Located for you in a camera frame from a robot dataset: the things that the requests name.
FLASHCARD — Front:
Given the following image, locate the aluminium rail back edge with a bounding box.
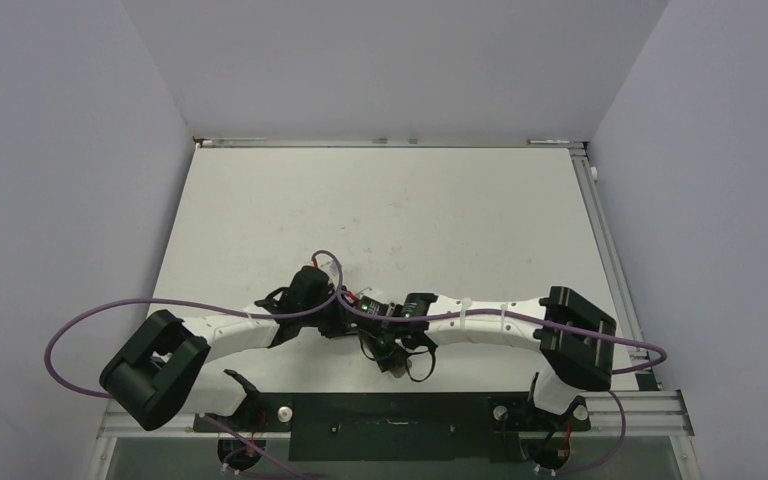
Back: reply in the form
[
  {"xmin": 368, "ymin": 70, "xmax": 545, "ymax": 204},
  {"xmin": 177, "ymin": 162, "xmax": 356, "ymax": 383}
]
[{"xmin": 194, "ymin": 138, "xmax": 586, "ymax": 150}]

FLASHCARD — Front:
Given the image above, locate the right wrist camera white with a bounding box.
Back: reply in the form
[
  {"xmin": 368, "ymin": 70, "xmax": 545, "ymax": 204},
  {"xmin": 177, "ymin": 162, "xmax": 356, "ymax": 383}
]
[{"xmin": 356, "ymin": 287, "xmax": 389, "ymax": 304}]

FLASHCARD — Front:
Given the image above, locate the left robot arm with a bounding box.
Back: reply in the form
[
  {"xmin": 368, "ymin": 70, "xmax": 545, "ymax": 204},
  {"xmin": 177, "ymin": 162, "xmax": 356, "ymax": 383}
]
[{"xmin": 99, "ymin": 263, "xmax": 345, "ymax": 431}]

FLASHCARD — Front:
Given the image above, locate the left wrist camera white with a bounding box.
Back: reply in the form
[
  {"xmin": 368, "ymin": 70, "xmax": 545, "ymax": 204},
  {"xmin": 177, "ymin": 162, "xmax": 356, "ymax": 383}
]
[{"xmin": 319, "ymin": 260, "xmax": 342, "ymax": 284}]

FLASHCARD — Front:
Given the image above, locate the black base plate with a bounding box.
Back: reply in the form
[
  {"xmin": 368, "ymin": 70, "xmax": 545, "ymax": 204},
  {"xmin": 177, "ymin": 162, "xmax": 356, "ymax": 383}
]
[{"xmin": 193, "ymin": 392, "xmax": 591, "ymax": 462}]

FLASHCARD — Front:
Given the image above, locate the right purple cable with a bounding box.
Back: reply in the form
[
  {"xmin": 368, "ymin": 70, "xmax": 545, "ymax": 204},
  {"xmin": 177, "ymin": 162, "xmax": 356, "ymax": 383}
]
[{"xmin": 336, "ymin": 291, "xmax": 668, "ymax": 477}]

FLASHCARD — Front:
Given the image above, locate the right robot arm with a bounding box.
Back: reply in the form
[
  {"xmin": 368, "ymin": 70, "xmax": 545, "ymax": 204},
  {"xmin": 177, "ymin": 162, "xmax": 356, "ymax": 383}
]
[{"xmin": 350, "ymin": 286, "xmax": 617, "ymax": 428}]

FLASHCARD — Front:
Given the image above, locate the aluminium rail edge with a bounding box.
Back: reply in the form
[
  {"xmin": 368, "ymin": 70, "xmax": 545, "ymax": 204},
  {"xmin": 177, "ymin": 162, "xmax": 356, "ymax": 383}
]
[
  {"xmin": 194, "ymin": 138, "xmax": 586, "ymax": 150},
  {"xmin": 569, "ymin": 142, "xmax": 694, "ymax": 437}
]

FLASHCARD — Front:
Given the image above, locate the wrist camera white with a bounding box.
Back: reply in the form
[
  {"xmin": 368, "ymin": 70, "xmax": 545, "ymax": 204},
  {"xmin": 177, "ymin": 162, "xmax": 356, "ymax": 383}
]
[
  {"xmin": 356, "ymin": 287, "xmax": 389, "ymax": 304},
  {"xmin": 319, "ymin": 260, "xmax": 342, "ymax": 284}
]

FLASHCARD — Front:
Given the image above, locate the aluminium rail right edge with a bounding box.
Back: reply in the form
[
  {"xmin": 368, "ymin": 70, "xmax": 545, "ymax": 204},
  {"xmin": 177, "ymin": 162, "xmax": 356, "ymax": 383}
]
[{"xmin": 569, "ymin": 142, "xmax": 694, "ymax": 437}]

